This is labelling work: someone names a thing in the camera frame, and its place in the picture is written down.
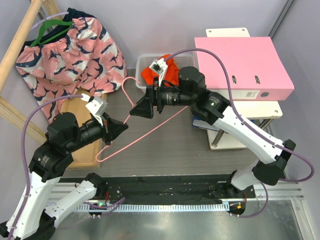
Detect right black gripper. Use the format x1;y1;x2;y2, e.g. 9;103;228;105
130;76;195;120

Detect pink wire hanger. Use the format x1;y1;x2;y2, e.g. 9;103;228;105
95;76;188;163

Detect orange shorts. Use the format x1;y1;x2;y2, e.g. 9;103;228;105
141;53;181;88

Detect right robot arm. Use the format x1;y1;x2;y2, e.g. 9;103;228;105
129;66;296;198

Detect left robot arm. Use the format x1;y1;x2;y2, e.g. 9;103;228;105
0;112;129;240

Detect pink patterned shorts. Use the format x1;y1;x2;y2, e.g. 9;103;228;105
15;7;128;121

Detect green hanger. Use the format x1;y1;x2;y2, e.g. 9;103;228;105
29;19;76;48

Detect wooden clothes rack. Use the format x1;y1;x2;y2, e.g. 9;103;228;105
0;0;102;170

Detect blue book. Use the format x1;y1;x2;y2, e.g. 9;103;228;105
192;119;213;130

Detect white perforated basket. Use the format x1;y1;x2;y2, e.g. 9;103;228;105
135;53;195;93

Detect white small shelf stand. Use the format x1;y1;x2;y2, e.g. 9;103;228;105
205;27;283;151

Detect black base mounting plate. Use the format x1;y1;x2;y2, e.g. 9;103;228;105
57;173;256;205

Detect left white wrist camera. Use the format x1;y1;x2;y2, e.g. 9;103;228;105
81;93;108;126

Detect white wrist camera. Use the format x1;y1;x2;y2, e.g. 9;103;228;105
81;93;108;126
149;57;168;86

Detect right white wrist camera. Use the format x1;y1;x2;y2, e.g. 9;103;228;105
149;57;168;86

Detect pink ring binder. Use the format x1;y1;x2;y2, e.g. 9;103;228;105
193;37;295;101

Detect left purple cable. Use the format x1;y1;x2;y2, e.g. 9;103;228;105
7;94;86;240

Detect aluminium slotted rail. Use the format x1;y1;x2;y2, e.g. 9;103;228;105
47;181;305;213

